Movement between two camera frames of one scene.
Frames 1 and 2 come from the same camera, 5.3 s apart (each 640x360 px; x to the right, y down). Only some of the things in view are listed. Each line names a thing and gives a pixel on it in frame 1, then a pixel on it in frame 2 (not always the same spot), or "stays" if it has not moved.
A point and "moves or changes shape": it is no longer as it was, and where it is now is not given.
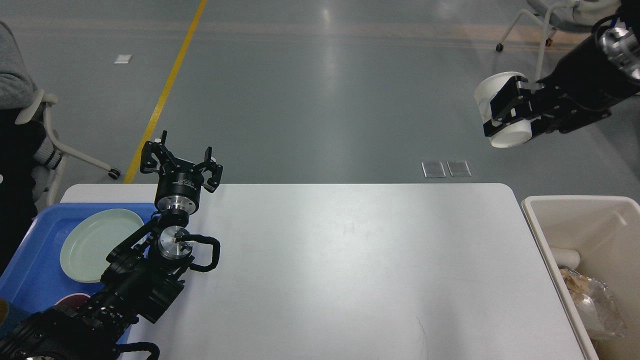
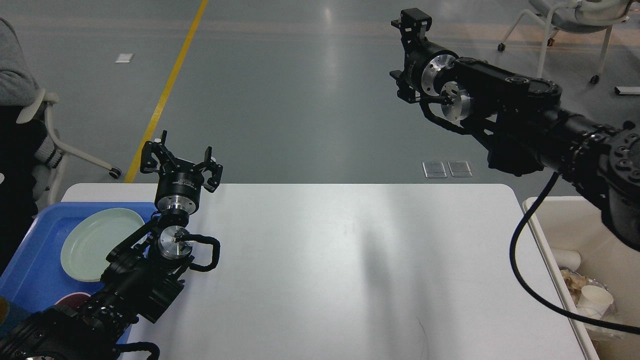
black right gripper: [594, 77] → [423, 59]
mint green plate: [85, 244] stays
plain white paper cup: [566, 257] stays
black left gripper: [179, 187] stays
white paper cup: [489, 86] moves or changes shape
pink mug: [74, 300] stays
